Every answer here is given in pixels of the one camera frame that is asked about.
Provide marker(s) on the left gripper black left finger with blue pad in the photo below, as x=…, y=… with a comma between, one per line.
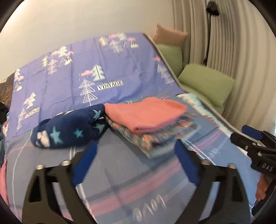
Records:
x=51, y=196

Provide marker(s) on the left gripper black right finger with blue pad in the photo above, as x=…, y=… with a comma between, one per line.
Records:
x=219, y=197

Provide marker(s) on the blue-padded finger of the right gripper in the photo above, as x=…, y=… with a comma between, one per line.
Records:
x=264, y=137

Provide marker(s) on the salmon pink knit garment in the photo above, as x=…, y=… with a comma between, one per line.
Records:
x=147, y=116

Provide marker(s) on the person's right hand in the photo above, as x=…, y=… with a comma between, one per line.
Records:
x=262, y=187

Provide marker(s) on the folded pink garment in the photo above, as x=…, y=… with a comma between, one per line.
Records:
x=3, y=184

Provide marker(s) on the green cushion near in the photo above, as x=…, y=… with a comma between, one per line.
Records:
x=214, y=85

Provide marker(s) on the green cushion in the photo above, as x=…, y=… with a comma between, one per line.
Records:
x=214, y=85
x=174, y=57

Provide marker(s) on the blue grey striped bedspread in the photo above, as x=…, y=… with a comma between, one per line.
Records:
x=123, y=185

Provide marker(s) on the navy star fleece garment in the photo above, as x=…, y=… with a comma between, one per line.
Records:
x=72, y=128

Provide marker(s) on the beige pleated curtain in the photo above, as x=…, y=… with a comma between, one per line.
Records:
x=242, y=46

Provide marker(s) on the folded floral patterned garment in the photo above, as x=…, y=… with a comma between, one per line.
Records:
x=162, y=141

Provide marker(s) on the green cushion far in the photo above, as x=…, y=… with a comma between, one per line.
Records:
x=174, y=57

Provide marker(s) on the dark floral pillow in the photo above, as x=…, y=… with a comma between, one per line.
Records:
x=6, y=90

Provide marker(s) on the black floor lamp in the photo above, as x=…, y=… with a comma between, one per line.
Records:
x=212, y=11

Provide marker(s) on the tan pink cushion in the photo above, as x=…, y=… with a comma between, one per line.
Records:
x=169, y=36

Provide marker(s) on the purple tree print quilt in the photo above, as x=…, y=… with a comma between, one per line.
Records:
x=106, y=69

